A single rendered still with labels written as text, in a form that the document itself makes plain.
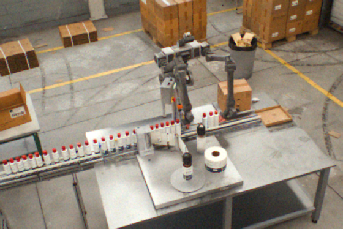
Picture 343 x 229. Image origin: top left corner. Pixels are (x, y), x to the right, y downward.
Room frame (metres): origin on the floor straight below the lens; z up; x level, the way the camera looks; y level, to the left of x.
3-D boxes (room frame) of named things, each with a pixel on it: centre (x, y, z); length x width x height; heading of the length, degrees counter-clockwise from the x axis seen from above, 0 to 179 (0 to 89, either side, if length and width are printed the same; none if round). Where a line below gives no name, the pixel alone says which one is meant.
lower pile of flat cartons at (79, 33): (7.37, 1.92, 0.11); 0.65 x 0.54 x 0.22; 110
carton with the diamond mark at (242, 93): (3.74, -0.56, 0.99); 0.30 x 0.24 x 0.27; 101
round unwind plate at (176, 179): (2.63, -0.02, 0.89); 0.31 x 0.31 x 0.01
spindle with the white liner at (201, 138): (3.01, -0.16, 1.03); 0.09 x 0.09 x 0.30
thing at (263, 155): (3.11, -0.18, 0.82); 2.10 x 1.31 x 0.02; 107
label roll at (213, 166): (2.79, -0.27, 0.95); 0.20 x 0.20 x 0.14
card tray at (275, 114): (3.55, -0.95, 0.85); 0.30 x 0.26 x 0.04; 107
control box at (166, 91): (3.30, 0.13, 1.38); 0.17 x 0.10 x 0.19; 162
